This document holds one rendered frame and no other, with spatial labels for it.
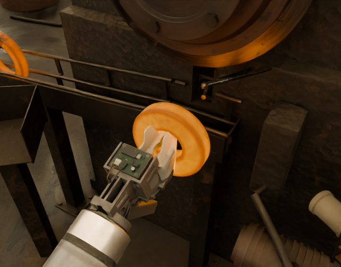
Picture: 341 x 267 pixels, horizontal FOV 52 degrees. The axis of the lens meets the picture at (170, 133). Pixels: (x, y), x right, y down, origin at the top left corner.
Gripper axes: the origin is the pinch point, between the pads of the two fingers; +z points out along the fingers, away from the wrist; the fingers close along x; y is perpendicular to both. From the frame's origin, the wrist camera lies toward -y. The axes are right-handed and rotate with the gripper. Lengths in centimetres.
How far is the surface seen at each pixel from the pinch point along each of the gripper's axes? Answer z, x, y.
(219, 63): 19.8, -1.3, 0.4
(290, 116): 20.4, -17.6, -10.5
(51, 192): -4, 75, -86
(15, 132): -5, 54, -24
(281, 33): 22.3, -12.5, 9.4
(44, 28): 119, 208, -121
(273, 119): 17.7, -14.8, -9.7
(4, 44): 17, 74, -14
